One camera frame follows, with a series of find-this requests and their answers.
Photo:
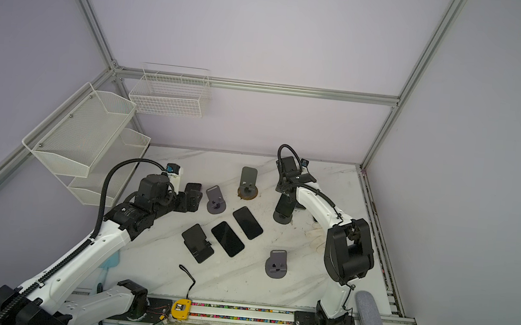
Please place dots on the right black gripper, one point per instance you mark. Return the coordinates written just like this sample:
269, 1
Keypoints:
285, 203

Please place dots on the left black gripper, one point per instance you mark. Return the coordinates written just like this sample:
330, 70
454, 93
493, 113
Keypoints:
194, 201

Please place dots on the black phone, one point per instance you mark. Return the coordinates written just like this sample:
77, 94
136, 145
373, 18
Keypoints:
248, 223
228, 239
286, 205
194, 195

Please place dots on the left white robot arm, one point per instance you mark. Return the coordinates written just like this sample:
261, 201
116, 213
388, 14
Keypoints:
113, 231

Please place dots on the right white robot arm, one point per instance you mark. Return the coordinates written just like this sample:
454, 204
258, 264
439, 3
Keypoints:
348, 249

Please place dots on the grey stand centre right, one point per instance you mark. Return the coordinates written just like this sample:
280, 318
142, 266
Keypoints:
281, 218

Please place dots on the brown round phone stand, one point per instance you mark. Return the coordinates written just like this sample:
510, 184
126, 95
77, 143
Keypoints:
247, 189

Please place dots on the grey round stand back left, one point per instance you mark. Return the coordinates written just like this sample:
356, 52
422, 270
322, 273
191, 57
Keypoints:
216, 203

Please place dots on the black folding phone stand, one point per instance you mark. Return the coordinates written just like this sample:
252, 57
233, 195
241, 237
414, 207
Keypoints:
197, 243

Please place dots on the grey stand front centre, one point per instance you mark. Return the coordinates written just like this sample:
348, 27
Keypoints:
276, 264

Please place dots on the white work glove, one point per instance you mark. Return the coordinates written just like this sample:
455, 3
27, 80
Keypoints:
317, 239

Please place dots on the white mesh two-tier shelf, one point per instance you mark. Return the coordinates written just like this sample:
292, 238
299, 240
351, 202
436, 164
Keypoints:
86, 137

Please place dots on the yellow tape measure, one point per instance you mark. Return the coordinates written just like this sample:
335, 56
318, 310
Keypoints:
181, 309

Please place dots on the grey oval pad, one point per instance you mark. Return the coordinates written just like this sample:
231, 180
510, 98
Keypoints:
367, 309

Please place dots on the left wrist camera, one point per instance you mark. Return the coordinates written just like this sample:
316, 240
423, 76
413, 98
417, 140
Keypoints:
174, 172

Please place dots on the white wire basket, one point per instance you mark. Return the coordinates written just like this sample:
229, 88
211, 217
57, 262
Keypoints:
172, 91

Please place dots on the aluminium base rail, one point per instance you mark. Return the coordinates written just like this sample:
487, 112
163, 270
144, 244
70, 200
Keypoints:
244, 320

